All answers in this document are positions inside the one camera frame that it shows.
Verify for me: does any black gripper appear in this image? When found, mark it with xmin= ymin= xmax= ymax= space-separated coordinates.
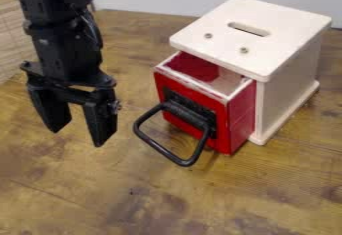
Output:
xmin=21 ymin=11 xmax=120 ymax=147

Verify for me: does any black metal drawer handle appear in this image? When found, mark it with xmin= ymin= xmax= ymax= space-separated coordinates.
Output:
xmin=131 ymin=87 xmax=219 ymax=168

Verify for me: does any red drawer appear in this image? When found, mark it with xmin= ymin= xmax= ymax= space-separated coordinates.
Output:
xmin=153 ymin=51 xmax=256 ymax=155

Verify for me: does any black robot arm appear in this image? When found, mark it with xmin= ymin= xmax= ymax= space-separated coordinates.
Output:
xmin=19 ymin=0 xmax=119 ymax=146

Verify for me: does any white wooden box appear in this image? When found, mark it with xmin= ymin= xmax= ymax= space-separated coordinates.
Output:
xmin=169 ymin=0 xmax=331 ymax=145

